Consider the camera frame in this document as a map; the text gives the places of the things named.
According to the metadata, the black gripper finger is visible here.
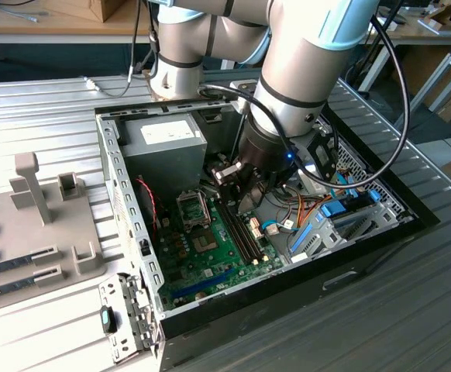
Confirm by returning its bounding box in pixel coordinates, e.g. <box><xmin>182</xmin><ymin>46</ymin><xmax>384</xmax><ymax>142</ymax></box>
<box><xmin>250</xmin><ymin>170</ymin><xmax>284</xmax><ymax>193</ymax></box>
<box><xmin>212</xmin><ymin>161</ymin><xmax>250</xmax><ymax>212</ymax></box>

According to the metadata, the CPU socket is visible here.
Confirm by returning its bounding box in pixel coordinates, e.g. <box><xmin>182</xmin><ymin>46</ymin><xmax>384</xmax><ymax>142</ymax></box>
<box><xmin>189</xmin><ymin>229</ymin><xmax>219</xmax><ymax>255</ymax></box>

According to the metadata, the metal socket cover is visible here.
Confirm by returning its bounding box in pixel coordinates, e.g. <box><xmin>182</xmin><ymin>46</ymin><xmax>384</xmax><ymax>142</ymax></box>
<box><xmin>175</xmin><ymin>188</ymin><xmax>213</xmax><ymax>233</ymax></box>

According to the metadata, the black RAM slot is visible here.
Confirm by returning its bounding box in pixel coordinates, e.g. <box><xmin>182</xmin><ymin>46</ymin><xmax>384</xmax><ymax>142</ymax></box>
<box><xmin>235</xmin><ymin>212</ymin><xmax>271</xmax><ymax>263</ymax></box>
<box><xmin>225</xmin><ymin>211</ymin><xmax>260</xmax><ymax>267</ymax></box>

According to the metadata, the grey power supply unit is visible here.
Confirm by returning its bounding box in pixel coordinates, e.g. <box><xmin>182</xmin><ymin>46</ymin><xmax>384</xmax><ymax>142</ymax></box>
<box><xmin>119</xmin><ymin>112</ymin><xmax>209</xmax><ymax>195</ymax></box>

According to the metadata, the hard disk in blue carrier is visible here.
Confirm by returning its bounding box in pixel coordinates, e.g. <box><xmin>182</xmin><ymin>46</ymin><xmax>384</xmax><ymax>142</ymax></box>
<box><xmin>318</xmin><ymin>188</ymin><xmax>381</xmax><ymax>220</ymax></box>

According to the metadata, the grey metal disk bay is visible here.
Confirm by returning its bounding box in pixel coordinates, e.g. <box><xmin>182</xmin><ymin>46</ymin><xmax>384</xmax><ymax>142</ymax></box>
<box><xmin>287</xmin><ymin>199</ymin><xmax>416</xmax><ymax>261</ymax></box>

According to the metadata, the green motherboard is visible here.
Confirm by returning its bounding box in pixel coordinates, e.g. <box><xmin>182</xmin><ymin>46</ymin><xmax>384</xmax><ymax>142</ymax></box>
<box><xmin>153</xmin><ymin>188</ymin><xmax>285</xmax><ymax>312</ymax></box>

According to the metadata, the blue expansion slot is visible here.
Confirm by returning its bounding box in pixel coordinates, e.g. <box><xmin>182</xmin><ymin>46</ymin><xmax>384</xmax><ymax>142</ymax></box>
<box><xmin>170</xmin><ymin>267</ymin><xmax>236</xmax><ymax>299</ymax></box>

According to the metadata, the black open PC case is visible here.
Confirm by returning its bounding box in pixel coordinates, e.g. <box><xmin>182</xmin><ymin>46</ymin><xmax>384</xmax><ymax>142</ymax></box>
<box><xmin>93</xmin><ymin>88</ymin><xmax>442</xmax><ymax>372</ymax></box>

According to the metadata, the black tripod stand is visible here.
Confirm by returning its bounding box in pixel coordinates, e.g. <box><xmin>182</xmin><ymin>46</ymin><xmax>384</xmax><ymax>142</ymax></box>
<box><xmin>344</xmin><ymin>15</ymin><xmax>399</xmax><ymax>94</ymax></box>

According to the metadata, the grey parts rack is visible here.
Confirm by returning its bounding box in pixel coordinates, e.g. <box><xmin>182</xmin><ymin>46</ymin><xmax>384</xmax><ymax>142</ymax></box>
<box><xmin>0</xmin><ymin>152</ymin><xmax>108</xmax><ymax>311</ymax></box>

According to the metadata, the black blue case latch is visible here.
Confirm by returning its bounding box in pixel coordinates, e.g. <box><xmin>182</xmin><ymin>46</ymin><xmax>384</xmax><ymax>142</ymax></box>
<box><xmin>100</xmin><ymin>305</ymin><xmax>117</xmax><ymax>333</ymax></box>

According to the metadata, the wooden desk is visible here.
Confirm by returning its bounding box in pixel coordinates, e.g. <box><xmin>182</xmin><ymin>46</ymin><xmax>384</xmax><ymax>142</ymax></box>
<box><xmin>359</xmin><ymin>0</ymin><xmax>451</xmax><ymax>94</ymax></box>
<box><xmin>0</xmin><ymin>0</ymin><xmax>160</xmax><ymax>44</ymax></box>

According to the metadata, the open cardboard box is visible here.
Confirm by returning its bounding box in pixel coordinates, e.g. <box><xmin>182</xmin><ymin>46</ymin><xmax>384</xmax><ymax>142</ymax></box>
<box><xmin>429</xmin><ymin>2</ymin><xmax>451</xmax><ymax>24</ymax></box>

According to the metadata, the dark RAM stick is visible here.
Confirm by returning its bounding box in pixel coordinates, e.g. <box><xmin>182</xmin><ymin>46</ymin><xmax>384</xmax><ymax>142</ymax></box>
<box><xmin>0</xmin><ymin>275</ymin><xmax>39</xmax><ymax>303</ymax></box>
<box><xmin>0</xmin><ymin>253</ymin><xmax>36</xmax><ymax>277</ymax></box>

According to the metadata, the orange red wire bundle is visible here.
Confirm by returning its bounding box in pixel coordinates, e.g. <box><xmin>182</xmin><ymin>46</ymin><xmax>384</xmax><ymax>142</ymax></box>
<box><xmin>266</xmin><ymin>189</ymin><xmax>327</xmax><ymax>233</ymax></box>

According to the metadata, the blue wire beige plug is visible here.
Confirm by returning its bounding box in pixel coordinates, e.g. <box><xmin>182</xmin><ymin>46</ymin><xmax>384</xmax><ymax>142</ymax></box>
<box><xmin>261</xmin><ymin>219</ymin><xmax>294</xmax><ymax>236</ymax></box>

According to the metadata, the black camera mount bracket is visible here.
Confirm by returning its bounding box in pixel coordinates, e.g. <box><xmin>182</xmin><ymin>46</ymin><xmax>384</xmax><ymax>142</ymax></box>
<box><xmin>305</xmin><ymin>130</ymin><xmax>342</xmax><ymax>184</ymax></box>

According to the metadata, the small grey wrist camera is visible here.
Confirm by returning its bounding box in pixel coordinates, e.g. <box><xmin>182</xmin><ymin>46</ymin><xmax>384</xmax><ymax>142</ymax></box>
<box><xmin>229</xmin><ymin>79</ymin><xmax>258</xmax><ymax>113</ymax></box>

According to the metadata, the blue plastic rail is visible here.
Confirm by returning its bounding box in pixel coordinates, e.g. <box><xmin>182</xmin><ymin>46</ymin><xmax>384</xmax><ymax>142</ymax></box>
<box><xmin>289</xmin><ymin>223</ymin><xmax>315</xmax><ymax>253</ymax></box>

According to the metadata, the light blue data wire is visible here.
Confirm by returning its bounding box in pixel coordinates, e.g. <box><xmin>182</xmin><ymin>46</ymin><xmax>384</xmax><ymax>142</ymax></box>
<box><xmin>336</xmin><ymin>172</ymin><xmax>363</xmax><ymax>201</ymax></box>

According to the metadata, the red black twisted wire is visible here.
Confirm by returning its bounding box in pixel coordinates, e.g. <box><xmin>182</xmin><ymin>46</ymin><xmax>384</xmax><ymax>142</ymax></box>
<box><xmin>135</xmin><ymin>176</ymin><xmax>163</xmax><ymax>232</ymax></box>

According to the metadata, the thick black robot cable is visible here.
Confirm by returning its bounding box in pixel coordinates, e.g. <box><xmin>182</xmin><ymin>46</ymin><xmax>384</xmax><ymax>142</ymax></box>
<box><xmin>198</xmin><ymin>15</ymin><xmax>411</xmax><ymax>187</ymax></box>

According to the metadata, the aluminium profile frame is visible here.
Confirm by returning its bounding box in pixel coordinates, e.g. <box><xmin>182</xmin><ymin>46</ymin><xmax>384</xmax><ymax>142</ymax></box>
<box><xmin>394</xmin><ymin>52</ymin><xmax>451</xmax><ymax>133</ymax></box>

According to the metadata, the grey cable white plug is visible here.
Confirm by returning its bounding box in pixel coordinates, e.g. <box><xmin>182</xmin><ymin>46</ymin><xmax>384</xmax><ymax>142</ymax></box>
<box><xmin>81</xmin><ymin>22</ymin><xmax>160</xmax><ymax>98</ymax></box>

